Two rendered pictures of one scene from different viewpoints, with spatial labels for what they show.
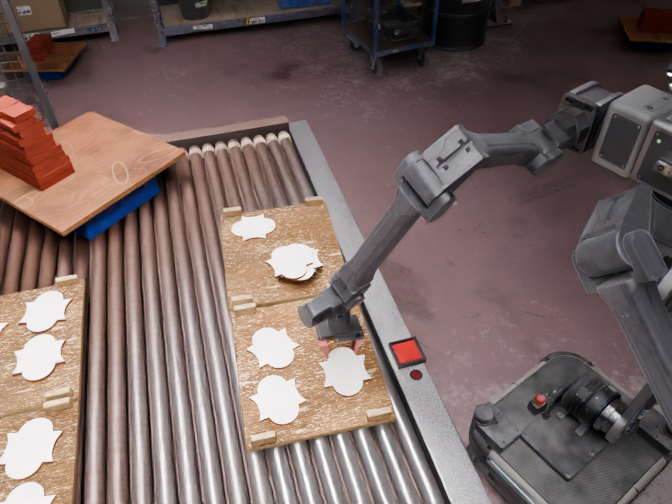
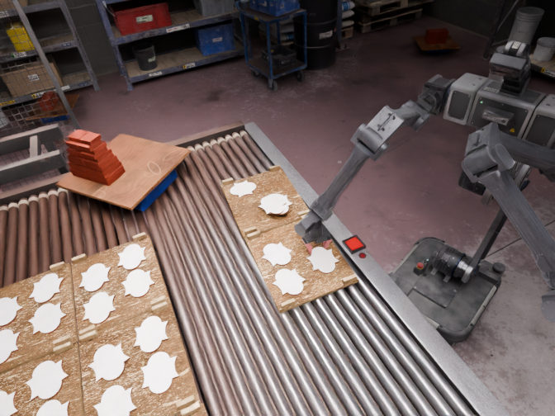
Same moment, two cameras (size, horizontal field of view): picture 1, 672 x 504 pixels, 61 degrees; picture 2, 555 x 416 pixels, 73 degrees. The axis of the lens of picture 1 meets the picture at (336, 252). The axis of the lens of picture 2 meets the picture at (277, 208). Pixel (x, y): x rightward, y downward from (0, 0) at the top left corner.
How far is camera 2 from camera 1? 0.32 m
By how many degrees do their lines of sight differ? 5
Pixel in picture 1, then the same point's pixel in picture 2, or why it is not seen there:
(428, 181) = (374, 138)
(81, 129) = (119, 145)
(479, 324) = (371, 231)
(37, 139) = (103, 153)
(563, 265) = (412, 189)
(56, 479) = (173, 347)
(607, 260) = (483, 163)
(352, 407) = (332, 278)
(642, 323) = (505, 191)
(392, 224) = (353, 166)
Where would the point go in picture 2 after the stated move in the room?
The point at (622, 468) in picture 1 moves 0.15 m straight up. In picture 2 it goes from (473, 295) to (481, 281)
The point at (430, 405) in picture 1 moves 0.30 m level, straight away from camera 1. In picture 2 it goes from (375, 270) to (370, 219)
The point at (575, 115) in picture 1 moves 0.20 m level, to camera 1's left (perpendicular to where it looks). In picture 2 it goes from (433, 94) to (383, 101)
